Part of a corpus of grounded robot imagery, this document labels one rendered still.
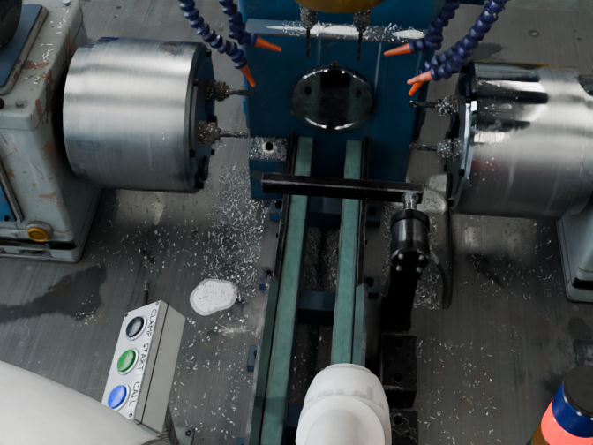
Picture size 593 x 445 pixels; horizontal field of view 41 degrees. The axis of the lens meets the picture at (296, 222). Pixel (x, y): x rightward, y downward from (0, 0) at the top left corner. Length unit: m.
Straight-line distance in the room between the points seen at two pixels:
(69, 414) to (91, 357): 0.93
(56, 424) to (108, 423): 0.03
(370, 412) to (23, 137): 0.67
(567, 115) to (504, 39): 0.73
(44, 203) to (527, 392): 0.84
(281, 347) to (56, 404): 0.78
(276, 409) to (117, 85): 0.54
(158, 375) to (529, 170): 0.62
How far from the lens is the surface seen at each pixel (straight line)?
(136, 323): 1.06
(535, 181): 1.25
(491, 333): 1.40
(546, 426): 0.95
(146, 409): 1.00
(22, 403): 0.46
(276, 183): 1.26
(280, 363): 1.20
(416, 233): 1.19
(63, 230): 1.43
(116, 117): 1.25
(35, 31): 1.37
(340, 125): 1.45
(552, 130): 1.24
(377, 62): 1.36
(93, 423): 0.45
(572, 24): 2.05
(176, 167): 1.25
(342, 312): 1.24
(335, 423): 0.84
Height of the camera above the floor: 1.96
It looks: 51 degrees down
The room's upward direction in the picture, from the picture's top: 1 degrees clockwise
